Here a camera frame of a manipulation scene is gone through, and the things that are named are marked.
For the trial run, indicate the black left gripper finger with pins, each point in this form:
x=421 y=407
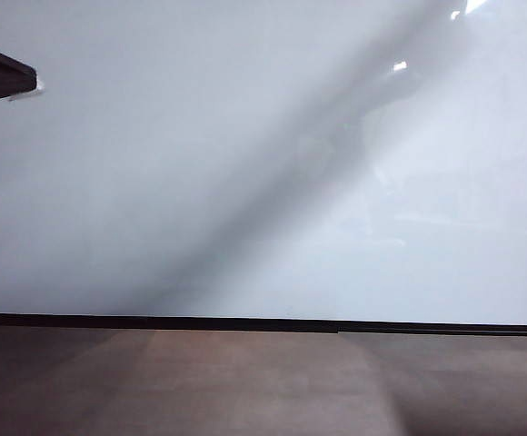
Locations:
x=0 y=75

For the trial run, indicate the white glossy whiteboard black frame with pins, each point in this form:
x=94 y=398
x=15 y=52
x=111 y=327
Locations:
x=200 y=181

